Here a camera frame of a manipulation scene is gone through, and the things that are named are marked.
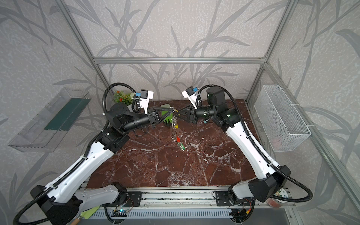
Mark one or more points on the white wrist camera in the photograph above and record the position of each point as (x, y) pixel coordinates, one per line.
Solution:
(191, 93)
(141, 100)

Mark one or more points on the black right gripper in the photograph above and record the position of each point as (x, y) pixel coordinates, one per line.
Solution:
(191, 115)

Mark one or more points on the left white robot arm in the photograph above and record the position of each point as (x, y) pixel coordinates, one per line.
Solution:
(61, 200)

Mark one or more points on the clear plastic wall shelf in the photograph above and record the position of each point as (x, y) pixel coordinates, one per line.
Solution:
(48, 128)

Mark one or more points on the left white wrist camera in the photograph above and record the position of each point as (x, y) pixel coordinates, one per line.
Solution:
(141, 100)

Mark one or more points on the small circuit board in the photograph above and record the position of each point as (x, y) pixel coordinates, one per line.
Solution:
(120, 213)

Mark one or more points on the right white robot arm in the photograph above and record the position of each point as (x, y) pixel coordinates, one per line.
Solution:
(268, 180)

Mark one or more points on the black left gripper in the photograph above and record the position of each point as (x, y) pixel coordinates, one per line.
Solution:
(153, 118)

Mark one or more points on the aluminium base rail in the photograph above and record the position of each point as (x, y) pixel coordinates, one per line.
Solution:
(178, 202)

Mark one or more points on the white pot with green plant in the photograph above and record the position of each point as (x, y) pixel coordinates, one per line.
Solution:
(122, 97)

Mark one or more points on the green silicone spatula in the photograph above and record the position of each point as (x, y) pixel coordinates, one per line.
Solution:
(85, 215)

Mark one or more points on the metal keyring bunch with tags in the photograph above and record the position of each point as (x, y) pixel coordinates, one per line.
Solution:
(175, 131)

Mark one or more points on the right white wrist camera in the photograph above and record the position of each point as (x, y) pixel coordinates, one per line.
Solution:
(191, 93)

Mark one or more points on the white wire mesh basket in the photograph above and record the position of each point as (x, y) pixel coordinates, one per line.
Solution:
(281, 121)

